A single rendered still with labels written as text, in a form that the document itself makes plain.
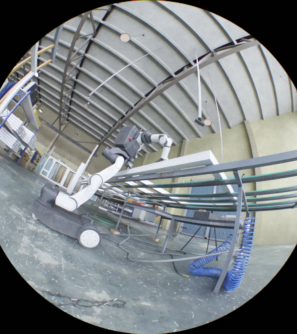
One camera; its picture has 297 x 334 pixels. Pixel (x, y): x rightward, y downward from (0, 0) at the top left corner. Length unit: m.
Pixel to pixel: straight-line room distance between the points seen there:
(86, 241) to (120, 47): 9.24
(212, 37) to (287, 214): 9.70
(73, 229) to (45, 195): 0.39
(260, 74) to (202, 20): 4.44
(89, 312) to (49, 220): 0.77
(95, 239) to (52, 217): 0.40
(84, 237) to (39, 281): 0.61
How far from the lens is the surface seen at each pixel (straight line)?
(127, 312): 0.61
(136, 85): 9.62
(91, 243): 1.08
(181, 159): 0.91
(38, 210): 1.14
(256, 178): 0.98
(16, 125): 4.68
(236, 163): 0.76
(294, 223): 7.62
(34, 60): 2.13
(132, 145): 1.38
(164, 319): 0.64
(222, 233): 7.30
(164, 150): 1.21
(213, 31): 8.05
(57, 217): 1.06
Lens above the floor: 0.44
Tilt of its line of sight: 24 degrees up
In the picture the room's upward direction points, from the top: 19 degrees clockwise
